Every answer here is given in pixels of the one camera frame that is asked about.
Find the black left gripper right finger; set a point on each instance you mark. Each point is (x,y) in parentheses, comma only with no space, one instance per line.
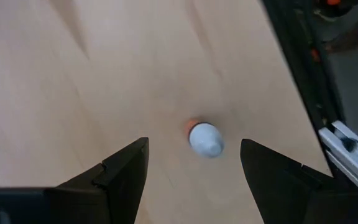
(291,199)

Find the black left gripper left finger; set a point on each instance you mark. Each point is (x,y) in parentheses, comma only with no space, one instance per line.
(73,205)

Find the small orange label dropper bottle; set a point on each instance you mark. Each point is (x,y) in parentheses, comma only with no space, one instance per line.
(205,140)

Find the aluminium frame rail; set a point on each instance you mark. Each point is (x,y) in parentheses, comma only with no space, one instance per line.
(346,149)

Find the black aluminium rig frame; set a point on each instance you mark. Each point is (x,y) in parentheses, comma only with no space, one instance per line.
(294,37)

